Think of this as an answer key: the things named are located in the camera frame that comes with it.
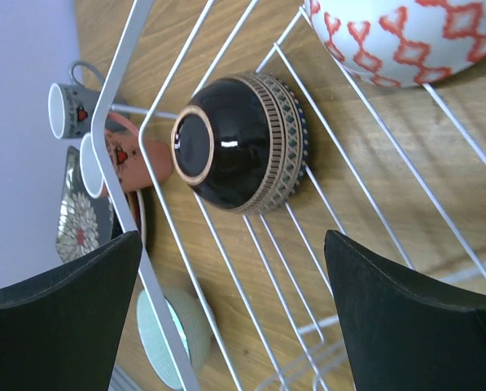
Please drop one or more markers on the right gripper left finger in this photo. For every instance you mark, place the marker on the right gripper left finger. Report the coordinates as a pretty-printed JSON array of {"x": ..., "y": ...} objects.
[{"x": 61, "y": 329}]

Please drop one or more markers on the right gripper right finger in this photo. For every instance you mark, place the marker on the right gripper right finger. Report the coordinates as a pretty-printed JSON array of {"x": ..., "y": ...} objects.
[{"x": 402, "y": 329}]

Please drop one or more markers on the black square plate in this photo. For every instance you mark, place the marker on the black square plate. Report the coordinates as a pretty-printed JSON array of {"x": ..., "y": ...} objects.
[{"x": 84, "y": 223}]

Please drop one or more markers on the blue white floral plate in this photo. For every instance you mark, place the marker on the blue white floral plate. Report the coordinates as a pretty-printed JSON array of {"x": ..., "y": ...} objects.
[{"x": 138, "y": 211}]

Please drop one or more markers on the pink mug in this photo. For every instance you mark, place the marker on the pink mug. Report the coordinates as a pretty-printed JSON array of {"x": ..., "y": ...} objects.
[{"x": 127, "y": 159}]

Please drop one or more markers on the grey mug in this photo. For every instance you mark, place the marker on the grey mug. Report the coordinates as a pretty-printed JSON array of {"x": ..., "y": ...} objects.
[{"x": 71, "y": 106}]

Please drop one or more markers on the dark brown bowl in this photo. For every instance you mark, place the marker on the dark brown bowl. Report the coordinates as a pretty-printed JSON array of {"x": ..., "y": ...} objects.
[{"x": 242, "y": 143}]

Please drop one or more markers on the red white patterned bowl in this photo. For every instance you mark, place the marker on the red white patterned bowl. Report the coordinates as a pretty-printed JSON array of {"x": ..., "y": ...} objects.
[{"x": 401, "y": 43}]

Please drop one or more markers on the aluminium frame rail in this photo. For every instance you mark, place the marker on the aluminium frame rail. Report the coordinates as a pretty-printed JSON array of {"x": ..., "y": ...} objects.
[{"x": 120, "y": 381}]

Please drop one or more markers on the white wire dish rack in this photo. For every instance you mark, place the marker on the white wire dish rack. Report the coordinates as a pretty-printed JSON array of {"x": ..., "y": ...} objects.
[{"x": 401, "y": 171}]

